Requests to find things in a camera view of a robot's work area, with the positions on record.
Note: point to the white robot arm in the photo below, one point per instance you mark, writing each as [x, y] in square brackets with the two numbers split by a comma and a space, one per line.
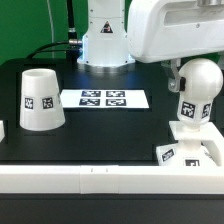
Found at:
[105, 44]

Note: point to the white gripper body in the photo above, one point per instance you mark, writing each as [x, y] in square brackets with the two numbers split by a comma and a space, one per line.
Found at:
[161, 30]

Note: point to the white lamp bulb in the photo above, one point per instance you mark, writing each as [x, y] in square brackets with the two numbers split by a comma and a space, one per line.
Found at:
[203, 82]

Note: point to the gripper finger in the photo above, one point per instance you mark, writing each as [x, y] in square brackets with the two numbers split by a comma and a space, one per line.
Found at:
[176, 82]

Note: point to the white lamp shade cone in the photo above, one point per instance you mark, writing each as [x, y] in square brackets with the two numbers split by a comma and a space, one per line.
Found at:
[41, 108]

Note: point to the white left wall block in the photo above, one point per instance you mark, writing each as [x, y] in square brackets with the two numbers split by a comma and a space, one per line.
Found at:
[2, 133]

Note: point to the white front wall bar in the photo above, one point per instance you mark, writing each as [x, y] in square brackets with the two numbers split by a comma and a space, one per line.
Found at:
[110, 179]

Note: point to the white marker sheet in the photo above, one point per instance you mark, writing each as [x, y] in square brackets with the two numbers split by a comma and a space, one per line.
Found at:
[134, 99]

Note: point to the white lamp base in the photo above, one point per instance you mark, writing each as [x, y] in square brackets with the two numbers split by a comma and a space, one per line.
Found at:
[201, 147]

